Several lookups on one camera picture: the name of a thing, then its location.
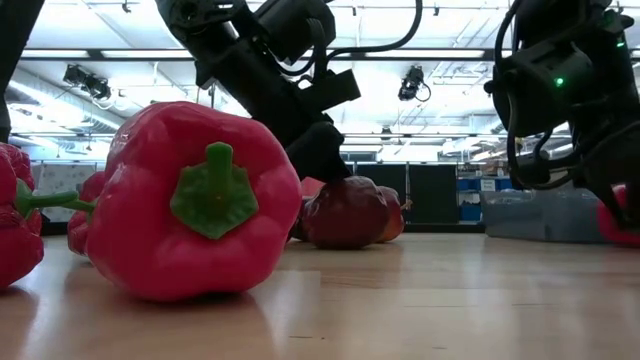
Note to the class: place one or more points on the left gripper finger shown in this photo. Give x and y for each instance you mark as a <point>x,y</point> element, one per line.
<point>322,152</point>

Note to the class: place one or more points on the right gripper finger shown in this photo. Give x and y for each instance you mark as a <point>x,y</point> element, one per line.
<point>612,200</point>

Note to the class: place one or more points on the red bell pepper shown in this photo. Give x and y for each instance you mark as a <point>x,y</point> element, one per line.
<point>15,250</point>
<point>80,235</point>
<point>612,235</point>
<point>150,250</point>

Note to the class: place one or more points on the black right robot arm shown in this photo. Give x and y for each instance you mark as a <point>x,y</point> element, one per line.
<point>560,20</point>

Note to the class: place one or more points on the red cloth backdrop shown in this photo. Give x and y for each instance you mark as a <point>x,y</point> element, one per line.
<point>310,187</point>

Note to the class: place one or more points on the black partition panel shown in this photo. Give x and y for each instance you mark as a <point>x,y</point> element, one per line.
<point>380,172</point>
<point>435,195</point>

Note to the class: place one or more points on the grey plastic bin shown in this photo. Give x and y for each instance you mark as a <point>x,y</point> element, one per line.
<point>540,220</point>

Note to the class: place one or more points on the blue storage shelf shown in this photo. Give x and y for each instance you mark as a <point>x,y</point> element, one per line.
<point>470,212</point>

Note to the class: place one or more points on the black ceiling fixture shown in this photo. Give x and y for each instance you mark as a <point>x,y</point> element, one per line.
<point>87,82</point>

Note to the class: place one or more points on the white patterned partition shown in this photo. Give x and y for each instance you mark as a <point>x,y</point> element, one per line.
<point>60,175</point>

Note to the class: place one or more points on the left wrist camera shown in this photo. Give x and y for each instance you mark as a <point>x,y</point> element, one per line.
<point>332,92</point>

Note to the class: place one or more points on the black overhead camera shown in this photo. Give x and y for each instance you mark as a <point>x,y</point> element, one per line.
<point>411,82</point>

